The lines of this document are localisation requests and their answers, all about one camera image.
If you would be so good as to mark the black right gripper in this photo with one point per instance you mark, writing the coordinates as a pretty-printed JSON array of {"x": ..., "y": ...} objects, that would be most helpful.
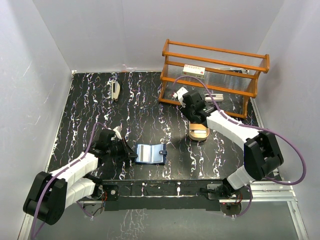
[{"x": 183, "y": 109}]

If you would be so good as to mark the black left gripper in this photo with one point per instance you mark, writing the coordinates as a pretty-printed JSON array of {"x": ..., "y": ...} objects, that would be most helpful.
[{"x": 127, "y": 152}]

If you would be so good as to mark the stack of silver cards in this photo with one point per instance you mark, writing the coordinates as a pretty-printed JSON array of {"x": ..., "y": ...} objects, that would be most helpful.
[{"x": 198, "y": 131}]

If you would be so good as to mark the blue card holder wallet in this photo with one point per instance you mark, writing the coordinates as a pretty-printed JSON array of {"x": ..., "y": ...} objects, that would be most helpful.
[{"x": 157, "y": 154}]

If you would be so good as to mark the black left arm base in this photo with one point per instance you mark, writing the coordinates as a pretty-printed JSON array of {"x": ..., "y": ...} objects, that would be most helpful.
[{"x": 95, "y": 204}]

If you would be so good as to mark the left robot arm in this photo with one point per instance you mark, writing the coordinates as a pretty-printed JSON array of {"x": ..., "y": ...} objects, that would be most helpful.
[{"x": 52, "y": 192}]

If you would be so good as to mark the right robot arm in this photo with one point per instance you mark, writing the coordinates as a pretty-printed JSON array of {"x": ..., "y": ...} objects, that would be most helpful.
[{"x": 261, "y": 151}]

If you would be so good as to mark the beige oval card tray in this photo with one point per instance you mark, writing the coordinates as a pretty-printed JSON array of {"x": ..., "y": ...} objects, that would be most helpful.
[{"x": 197, "y": 137}]

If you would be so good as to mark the white small stapler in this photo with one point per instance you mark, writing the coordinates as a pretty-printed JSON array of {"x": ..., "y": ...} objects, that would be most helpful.
[{"x": 217, "y": 97}]

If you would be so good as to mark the white red small box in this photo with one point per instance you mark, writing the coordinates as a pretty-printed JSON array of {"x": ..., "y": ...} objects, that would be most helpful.
[{"x": 194, "y": 71}]

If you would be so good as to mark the orange wooden shelf rack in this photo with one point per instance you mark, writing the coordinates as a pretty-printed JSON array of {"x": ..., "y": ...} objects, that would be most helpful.
[{"x": 232, "y": 73}]

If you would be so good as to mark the white and black stapler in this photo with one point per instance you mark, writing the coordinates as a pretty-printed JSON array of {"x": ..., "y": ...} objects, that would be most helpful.
[{"x": 115, "y": 90}]

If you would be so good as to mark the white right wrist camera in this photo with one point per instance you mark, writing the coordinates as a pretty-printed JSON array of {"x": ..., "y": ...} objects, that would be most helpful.
[{"x": 179, "y": 93}]

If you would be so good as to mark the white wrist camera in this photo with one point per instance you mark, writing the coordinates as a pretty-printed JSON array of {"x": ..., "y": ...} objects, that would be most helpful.
[
  {"x": 179, "y": 93},
  {"x": 117, "y": 131}
]

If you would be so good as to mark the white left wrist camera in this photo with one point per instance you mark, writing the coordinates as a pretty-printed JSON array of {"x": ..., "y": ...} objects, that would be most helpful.
[{"x": 117, "y": 131}]

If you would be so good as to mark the aluminium front rail frame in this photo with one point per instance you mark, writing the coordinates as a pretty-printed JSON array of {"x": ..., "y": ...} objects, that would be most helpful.
[{"x": 229, "y": 217}]

